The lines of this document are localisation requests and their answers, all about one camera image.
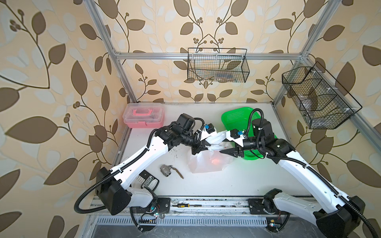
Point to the white printed plastic bag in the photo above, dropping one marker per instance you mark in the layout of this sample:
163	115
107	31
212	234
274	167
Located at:
210	159

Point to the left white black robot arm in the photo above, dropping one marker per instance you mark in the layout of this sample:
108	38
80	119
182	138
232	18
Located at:
114	186

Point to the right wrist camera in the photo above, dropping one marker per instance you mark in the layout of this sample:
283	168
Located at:
236	136

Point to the pink plastic storage box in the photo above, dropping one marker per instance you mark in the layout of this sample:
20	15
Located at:
144	115

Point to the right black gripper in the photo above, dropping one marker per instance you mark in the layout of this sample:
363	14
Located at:
231	150

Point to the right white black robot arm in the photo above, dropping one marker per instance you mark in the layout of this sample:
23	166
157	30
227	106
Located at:
334	213

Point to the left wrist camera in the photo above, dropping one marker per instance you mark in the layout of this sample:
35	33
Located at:
207	131

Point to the yellow black screwdriver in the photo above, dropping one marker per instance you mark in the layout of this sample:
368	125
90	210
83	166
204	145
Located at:
187	205

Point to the rear black wire basket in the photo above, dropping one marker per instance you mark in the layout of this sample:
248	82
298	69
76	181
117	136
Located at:
222	65

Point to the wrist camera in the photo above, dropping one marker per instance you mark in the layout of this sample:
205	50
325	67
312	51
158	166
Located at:
207	131
236	136

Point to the green plastic basket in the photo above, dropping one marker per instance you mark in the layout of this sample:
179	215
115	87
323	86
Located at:
240	119

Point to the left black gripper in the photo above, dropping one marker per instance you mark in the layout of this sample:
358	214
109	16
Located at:
200	147

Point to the side black wire basket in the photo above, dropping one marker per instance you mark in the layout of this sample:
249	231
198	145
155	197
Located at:
323	101

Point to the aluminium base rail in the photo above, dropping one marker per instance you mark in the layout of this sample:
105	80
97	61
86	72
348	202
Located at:
215	212

